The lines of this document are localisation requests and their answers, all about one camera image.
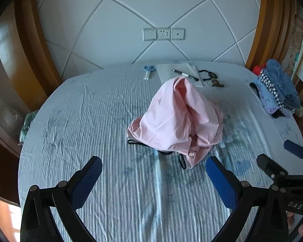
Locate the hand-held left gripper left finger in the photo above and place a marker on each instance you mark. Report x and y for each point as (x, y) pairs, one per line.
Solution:
(87, 181)

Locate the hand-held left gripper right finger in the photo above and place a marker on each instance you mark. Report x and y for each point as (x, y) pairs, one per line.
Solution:
(221, 182)

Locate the pink garment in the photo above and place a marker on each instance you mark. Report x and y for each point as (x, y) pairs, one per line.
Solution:
(176, 116)

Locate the blue denim garment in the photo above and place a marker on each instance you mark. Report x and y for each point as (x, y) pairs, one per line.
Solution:
(282, 80)

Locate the white five-hole wall socket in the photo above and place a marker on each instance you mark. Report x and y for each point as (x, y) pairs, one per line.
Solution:
(164, 33)

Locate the green plastic bag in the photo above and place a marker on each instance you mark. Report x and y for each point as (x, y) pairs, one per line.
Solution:
(26, 126)

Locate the red plastic bag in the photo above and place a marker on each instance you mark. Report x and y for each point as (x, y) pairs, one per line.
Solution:
(258, 69)

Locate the wooden wall frame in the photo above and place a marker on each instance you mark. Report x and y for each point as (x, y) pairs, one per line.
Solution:
(270, 25)
(27, 42)

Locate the small brown hair clip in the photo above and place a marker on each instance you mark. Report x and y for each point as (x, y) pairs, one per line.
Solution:
(217, 83)

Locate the black pen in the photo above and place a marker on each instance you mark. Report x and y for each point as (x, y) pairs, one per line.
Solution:
(185, 75)

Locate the black white checkered garment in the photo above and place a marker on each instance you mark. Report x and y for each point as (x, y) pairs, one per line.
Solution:
(272, 87)

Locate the white wall switch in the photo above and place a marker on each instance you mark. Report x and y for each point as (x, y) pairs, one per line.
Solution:
(150, 34)

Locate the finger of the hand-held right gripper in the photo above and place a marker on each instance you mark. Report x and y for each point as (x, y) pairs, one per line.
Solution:
(270, 165)
(294, 146)

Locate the person's right hand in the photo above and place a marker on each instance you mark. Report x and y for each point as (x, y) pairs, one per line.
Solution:
(301, 223)

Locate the white paper sheet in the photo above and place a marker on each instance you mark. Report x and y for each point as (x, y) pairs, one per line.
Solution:
(171, 77)

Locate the white single-hole wall socket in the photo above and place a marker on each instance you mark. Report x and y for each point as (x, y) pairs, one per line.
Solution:
(178, 33)

